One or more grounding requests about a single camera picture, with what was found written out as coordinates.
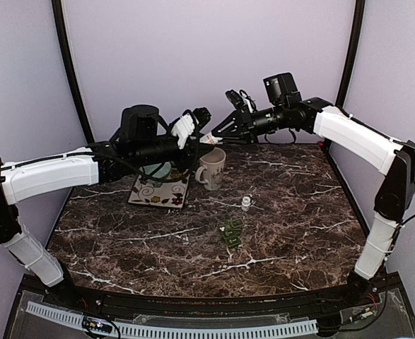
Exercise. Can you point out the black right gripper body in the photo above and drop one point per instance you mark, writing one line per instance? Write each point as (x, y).
(249, 126)

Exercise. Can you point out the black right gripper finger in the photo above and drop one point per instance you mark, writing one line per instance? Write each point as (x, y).
(238, 139)
(230, 126)

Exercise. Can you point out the white pill bottle orange label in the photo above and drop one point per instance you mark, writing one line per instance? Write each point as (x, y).
(210, 139)

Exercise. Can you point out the green weekly pill organizer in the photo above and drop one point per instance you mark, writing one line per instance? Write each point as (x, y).
(230, 232)

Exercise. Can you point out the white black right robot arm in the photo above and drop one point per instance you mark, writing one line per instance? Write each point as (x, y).
(392, 158)

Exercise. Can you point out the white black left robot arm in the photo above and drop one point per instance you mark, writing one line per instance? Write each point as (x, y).
(144, 138)

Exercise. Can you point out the beige printed ceramic mug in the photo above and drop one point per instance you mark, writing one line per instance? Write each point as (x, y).
(210, 171)

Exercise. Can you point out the small white pill bottle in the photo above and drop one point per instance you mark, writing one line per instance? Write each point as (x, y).
(246, 203)

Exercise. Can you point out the floral square ceramic plate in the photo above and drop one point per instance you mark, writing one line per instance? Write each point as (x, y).
(156, 194)

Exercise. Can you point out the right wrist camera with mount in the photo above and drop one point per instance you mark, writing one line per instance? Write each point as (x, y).
(241, 101)

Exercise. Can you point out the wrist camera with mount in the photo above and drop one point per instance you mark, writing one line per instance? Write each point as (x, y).
(241, 101)
(184, 127)

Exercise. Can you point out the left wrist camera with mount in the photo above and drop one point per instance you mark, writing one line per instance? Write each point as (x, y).
(184, 127)

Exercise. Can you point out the black left frame post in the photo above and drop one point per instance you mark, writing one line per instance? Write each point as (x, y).
(70, 71)

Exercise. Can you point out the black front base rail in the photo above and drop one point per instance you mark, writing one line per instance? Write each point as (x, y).
(107, 299)

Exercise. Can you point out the white slotted cable duct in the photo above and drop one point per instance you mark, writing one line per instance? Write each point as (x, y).
(145, 326)

